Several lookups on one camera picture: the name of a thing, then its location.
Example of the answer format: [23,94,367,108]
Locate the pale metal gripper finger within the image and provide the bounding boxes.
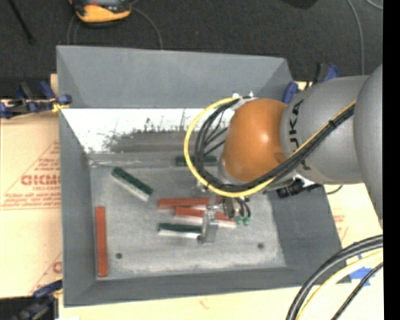
[207,222,220,244]
[197,211,214,244]

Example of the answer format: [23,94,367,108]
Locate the red-brown flat block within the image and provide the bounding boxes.
[173,205,237,229]
[157,197,223,210]
[94,206,109,277]

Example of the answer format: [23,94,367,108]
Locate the dark green flat block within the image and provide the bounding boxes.
[157,222,204,238]
[175,155,219,167]
[110,166,154,202]

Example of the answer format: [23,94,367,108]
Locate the grey metal bin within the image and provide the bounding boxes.
[55,45,343,306]

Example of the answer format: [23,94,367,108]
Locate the brown cardboard board red print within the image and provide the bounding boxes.
[0,74,383,300]

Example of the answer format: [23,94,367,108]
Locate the black cylinder on white bracket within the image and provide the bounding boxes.
[275,175,322,199]

